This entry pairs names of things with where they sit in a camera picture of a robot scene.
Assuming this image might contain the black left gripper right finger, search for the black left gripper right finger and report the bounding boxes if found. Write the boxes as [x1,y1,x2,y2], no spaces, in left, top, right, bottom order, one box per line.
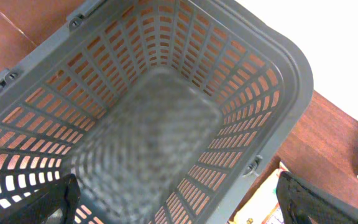
[276,171,358,224]

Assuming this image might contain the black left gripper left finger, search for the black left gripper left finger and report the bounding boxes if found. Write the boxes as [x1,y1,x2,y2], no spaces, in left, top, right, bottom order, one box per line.
[0,174,81,224]

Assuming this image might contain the yellow snack bag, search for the yellow snack bag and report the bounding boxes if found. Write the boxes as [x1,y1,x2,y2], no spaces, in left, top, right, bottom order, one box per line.
[232,162,288,224]

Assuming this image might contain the grey plastic basket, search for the grey plastic basket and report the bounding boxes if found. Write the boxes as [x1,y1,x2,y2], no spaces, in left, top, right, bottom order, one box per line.
[0,0,313,223]

